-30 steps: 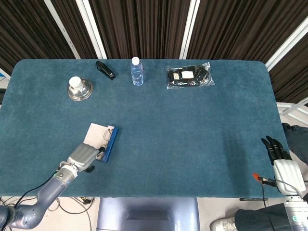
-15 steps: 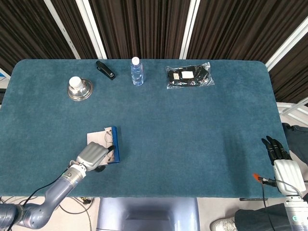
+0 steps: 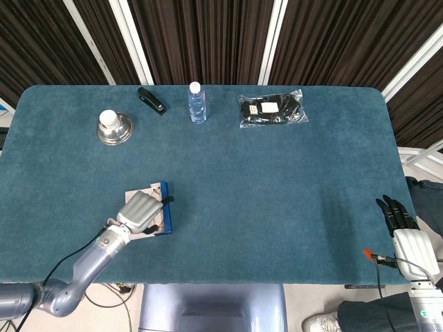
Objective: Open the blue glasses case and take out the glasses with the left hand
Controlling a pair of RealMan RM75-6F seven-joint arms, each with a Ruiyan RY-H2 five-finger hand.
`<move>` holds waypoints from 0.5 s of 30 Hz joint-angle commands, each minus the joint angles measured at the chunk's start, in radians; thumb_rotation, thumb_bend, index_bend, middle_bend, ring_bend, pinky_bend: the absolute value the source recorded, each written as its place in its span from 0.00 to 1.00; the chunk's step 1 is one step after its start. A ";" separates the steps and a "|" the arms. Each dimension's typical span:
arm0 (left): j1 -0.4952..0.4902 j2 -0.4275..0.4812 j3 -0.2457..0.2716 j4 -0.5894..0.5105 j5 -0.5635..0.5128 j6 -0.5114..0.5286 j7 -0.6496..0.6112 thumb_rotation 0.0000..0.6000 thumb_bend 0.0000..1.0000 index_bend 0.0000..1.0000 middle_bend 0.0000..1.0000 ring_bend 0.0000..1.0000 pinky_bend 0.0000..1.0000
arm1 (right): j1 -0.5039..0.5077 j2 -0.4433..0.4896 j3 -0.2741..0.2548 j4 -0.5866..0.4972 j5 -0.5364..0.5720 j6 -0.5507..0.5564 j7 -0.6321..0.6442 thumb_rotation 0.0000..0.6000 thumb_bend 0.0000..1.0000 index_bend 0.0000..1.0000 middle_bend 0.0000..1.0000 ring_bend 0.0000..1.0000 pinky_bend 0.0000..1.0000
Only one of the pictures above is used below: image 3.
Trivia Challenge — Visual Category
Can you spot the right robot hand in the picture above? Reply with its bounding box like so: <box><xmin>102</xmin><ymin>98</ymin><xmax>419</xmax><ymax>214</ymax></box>
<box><xmin>375</xmin><ymin>194</ymin><xmax>440</xmax><ymax>279</ymax></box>

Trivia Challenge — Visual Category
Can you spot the blue printed glasses case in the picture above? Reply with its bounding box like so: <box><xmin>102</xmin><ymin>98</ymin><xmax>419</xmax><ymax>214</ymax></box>
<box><xmin>124</xmin><ymin>180</ymin><xmax>174</xmax><ymax>240</ymax></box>

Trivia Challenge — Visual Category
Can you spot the dark trousers leg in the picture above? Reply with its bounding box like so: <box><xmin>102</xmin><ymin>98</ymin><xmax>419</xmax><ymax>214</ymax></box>
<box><xmin>404</xmin><ymin>176</ymin><xmax>443</xmax><ymax>236</ymax></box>
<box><xmin>337</xmin><ymin>292</ymin><xmax>416</xmax><ymax>332</ymax></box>

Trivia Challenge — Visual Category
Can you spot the white sneaker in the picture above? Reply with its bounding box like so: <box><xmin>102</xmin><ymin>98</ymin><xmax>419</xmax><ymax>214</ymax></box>
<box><xmin>301</xmin><ymin>312</ymin><xmax>342</xmax><ymax>332</ymax></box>

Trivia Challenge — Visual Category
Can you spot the teal table cloth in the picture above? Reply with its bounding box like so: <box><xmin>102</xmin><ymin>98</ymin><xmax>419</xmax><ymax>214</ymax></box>
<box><xmin>0</xmin><ymin>84</ymin><xmax>413</xmax><ymax>286</ymax></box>

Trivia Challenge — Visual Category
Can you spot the black garment in plastic bag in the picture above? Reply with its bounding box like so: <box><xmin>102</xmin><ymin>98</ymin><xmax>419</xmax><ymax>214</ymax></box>
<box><xmin>237</xmin><ymin>89</ymin><xmax>309</xmax><ymax>129</ymax></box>

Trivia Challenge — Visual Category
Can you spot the blue-grey robot torso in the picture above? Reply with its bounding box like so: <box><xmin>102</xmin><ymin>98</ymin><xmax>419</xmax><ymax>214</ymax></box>
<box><xmin>138</xmin><ymin>283</ymin><xmax>288</xmax><ymax>332</ymax></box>

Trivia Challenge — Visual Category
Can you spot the clear plastic water bottle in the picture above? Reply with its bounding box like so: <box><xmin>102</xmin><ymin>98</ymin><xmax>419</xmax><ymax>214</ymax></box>
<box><xmin>188</xmin><ymin>82</ymin><xmax>208</xmax><ymax>124</ymax></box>

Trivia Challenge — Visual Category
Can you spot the dark brown pleated curtain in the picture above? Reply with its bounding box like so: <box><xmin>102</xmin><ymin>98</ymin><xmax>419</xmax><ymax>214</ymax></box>
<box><xmin>0</xmin><ymin>0</ymin><xmax>443</xmax><ymax>149</ymax></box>

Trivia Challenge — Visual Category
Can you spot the black stapler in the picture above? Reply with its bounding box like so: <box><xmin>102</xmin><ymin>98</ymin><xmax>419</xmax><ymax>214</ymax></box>
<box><xmin>137</xmin><ymin>86</ymin><xmax>168</xmax><ymax>116</ymax></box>

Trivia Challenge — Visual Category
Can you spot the stainless steel bowl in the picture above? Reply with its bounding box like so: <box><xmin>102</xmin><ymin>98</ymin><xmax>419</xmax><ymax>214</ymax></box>
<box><xmin>96</xmin><ymin>113</ymin><xmax>134</xmax><ymax>146</ymax></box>

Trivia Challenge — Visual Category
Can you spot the small white plastic jar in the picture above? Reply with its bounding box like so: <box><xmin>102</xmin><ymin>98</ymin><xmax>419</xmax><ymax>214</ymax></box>
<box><xmin>99</xmin><ymin>109</ymin><xmax>119</xmax><ymax>128</ymax></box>

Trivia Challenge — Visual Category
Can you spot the white and blue board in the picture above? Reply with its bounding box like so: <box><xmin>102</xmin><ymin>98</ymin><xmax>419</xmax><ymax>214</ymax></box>
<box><xmin>0</xmin><ymin>98</ymin><xmax>17</xmax><ymax>120</ymax></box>

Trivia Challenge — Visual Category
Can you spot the black cable with orange tip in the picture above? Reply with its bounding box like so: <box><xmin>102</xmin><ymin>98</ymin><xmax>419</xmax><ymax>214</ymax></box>
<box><xmin>362</xmin><ymin>247</ymin><xmax>399</xmax><ymax>332</ymax></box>

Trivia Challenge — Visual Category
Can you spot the aluminium floor frame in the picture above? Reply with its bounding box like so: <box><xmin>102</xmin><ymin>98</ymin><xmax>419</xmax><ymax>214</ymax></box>
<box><xmin>397</xmin><ymin>143</ymin><xmax>443</xmax><ymax>174</ymax></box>

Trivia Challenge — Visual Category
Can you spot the white frame post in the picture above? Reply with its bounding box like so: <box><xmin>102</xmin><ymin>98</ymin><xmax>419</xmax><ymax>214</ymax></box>
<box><xmin>257</xmin><ymin>0</ymin><xmax>289</xmax><ymax>86</ymax></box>
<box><xmin>381</xmin><ymin>26</ymin><xmax>443</xmax><ymax>103</ymax></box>
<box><xmin>63</xmin><ymin>0</ymin><xmax>117</xmax><ymax>86</ymax></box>
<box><xmin>108</xmin><ymin>0</ymin><xmax>154</xmax><ymax>86</ymax></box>

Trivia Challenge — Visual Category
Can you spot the grey floor cable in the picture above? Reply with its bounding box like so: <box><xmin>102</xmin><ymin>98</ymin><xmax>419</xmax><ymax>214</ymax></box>
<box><xmin>69</xmin><ymin>282</ymin><xmax>136</xmax><ymax>332</ymax></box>

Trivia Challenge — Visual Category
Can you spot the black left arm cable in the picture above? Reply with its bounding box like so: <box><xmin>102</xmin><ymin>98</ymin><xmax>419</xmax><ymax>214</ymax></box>
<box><xmin>15</xmin><ymin>226</ymin><xmax>108</xmax><ymax>332</ymax></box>

